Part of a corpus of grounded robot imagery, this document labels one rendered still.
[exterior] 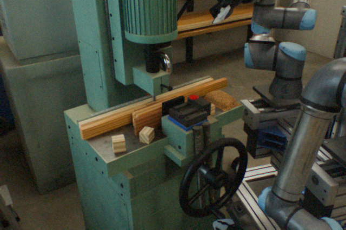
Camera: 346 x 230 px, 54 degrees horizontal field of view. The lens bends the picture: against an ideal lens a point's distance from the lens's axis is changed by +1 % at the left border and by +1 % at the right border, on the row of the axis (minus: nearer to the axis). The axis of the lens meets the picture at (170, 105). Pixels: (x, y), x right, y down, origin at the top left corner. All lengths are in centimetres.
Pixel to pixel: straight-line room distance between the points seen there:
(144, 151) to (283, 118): 78
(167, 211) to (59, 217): 100
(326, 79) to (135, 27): 57
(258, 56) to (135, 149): 75
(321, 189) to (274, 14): 63
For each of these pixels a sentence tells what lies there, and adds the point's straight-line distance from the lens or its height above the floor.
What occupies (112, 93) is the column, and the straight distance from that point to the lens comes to 136.
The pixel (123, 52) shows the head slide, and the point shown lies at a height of 113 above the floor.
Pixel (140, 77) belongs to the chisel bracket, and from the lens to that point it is 122.
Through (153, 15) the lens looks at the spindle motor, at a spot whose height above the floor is 129.
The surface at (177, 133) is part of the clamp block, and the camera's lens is 107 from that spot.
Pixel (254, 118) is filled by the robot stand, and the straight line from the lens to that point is 157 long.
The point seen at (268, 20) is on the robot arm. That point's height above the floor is 122.
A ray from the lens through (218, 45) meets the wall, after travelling 449.
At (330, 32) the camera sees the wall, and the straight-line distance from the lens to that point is 464.
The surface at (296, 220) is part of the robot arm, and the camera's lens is 97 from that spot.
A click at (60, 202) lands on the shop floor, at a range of 229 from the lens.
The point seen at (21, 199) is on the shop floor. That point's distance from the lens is 240.
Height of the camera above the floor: 153
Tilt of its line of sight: 29 degrees down
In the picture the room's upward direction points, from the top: 1 degrees counter-clockwise
